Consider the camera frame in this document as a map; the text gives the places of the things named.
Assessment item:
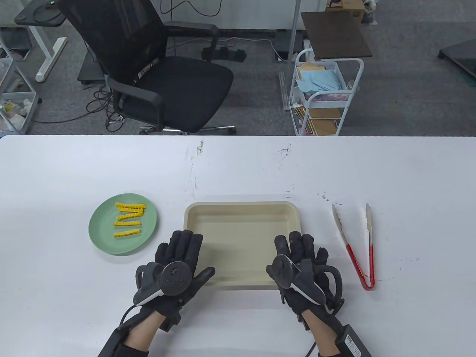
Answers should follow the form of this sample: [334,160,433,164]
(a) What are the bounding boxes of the person's left hand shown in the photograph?
[134,230,216,322]

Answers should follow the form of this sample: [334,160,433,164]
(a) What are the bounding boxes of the person's right hand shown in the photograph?
[266,231,344,317]

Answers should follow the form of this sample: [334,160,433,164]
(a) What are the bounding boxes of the beige baking tray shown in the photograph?
[184,201,302,290]

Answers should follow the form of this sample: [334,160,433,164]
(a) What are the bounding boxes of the red-handled metal tongs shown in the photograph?
[332,203,375,291]

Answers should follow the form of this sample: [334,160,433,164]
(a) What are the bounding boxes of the green plate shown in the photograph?
[89,192,158,255]

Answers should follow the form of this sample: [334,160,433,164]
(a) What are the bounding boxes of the black forearm pack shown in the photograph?
[97,324,129,357]
[337,324,372,357]

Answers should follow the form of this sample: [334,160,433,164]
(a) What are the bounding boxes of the person's right forearm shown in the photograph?
[301,309,342,357]

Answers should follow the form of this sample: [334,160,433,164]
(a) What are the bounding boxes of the person's left forearm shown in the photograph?
[123,311,168,357]

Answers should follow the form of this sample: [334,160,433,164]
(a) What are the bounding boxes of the black floor plate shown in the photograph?
[77,58,106,85]

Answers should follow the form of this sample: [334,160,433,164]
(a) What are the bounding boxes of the black and white controller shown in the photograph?
[266,255,331,309]
[133,261,194,306]

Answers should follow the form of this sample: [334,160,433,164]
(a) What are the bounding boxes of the black mesh office chair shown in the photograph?
[59,0,237,135]

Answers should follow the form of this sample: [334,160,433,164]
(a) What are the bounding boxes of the blue paper sheets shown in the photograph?
[297,69,343,93]

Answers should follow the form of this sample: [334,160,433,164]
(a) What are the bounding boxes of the white rolling cart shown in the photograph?
[289,48,365,136]

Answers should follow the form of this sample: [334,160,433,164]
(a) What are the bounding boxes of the black power strip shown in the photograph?
[202,46,247,63]

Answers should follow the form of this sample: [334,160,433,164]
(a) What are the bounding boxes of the dark brown side tabletop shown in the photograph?
[300,10,373,60]

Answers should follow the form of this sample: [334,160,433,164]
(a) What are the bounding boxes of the white desk leg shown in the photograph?
[28,26,68,83]

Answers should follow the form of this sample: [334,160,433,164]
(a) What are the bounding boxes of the white partition panel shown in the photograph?
[154,0,298,30]

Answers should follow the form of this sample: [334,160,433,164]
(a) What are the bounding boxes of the cardboard box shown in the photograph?
[327,0,367,23]

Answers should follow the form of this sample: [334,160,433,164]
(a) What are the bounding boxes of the black floor platform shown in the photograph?
[438,39,476,88]

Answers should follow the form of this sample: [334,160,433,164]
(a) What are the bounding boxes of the grey storage box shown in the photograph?
[0,28,32,51]

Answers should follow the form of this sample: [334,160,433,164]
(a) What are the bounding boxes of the dark grey desk top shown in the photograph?
[14,0,67,27]

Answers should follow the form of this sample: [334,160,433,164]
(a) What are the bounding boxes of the aluminium frame pole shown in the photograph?
[279,0,301,111]

